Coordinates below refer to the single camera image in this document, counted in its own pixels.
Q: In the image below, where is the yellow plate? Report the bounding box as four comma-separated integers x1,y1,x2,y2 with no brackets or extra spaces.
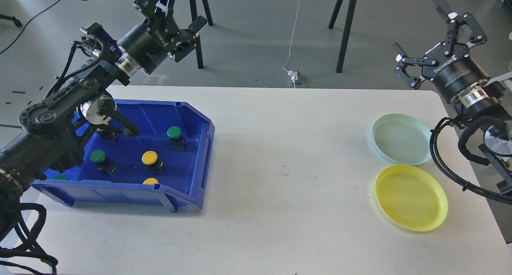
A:
374,165,448,232

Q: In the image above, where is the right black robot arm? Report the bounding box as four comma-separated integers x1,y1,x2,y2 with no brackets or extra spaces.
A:
394,7,511,204

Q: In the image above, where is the yellow button front edge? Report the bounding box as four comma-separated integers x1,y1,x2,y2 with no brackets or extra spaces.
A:
143,178,159,185

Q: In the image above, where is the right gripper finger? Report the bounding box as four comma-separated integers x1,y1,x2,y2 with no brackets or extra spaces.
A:
393,42,438,90
436,6,488,56

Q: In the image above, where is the blue plastic bin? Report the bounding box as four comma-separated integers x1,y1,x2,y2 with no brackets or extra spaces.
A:
32,99,215,213

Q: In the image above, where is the black tripod left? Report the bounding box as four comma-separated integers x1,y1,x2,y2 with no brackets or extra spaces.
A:
190,0,214,69

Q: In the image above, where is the black tripod right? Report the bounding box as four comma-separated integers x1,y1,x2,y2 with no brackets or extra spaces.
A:
328,0,357,74

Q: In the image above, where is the black floor cable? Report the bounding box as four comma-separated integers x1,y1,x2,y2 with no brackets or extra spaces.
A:
0,0,112,55

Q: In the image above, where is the yellow button back left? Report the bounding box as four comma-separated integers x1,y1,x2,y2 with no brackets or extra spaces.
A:
96,128,119,144

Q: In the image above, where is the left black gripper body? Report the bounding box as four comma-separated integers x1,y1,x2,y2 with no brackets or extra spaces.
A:
118,17,180,74

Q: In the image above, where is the light green plate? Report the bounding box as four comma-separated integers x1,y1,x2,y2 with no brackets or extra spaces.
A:
371,113,432,165

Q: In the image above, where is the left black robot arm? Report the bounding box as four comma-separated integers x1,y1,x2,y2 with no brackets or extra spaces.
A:
0,0,213,275

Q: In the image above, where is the yellow push button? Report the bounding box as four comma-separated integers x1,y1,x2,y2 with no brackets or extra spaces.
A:
141,151,165,175

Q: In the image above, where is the white cable with plug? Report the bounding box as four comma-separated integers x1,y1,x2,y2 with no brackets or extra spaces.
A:
282,0,309,88

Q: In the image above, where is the green button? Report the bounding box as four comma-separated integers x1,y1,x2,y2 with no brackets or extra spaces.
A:
88,149,117,175
166,126,187,152

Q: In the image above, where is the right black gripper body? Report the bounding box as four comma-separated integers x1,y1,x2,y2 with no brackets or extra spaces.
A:
422,43,490,104

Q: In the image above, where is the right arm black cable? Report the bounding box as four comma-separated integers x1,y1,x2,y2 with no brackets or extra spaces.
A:
429,117,512,206

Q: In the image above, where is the black tripod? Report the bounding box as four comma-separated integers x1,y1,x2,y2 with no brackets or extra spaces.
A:
190,0,214,69
328,0,357,74

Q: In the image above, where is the green button front corner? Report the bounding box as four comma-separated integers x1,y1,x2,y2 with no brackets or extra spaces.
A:
53,174,69,181

